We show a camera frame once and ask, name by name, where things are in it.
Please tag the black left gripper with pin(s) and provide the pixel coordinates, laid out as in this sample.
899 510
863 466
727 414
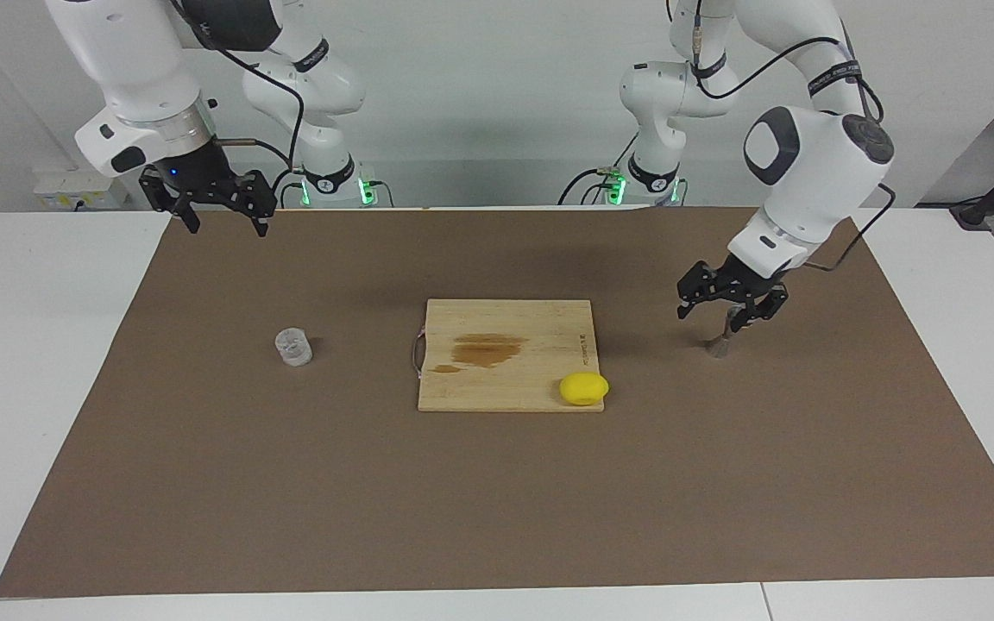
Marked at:
743 280

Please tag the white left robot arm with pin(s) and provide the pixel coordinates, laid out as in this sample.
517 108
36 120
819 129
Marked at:
816 181

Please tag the wooden cutting board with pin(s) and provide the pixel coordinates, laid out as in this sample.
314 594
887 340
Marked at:
540 328

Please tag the metal double jigger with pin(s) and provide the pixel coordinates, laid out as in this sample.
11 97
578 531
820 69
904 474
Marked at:
718 348

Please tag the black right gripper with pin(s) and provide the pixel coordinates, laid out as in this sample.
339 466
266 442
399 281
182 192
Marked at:
191 172

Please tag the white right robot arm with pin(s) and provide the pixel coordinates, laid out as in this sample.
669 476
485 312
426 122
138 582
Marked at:
135 60

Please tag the brown table mat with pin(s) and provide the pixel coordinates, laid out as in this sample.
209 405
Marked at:
290 483

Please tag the yellow lemon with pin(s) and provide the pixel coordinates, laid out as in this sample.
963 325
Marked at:
583 389

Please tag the white power strip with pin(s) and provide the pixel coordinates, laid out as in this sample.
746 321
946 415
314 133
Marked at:
74 185

